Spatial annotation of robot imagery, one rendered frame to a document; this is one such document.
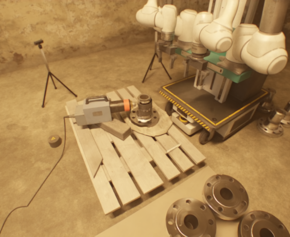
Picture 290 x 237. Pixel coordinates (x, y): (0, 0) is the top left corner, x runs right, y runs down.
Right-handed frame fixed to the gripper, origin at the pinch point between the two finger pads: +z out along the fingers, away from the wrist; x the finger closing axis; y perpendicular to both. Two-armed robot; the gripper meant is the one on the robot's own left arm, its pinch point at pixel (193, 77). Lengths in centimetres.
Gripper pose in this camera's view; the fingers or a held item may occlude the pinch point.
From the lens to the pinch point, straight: 115.8
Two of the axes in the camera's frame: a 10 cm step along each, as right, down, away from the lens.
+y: -8.3, 3.7, -4.2
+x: 5.6, 5.5, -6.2
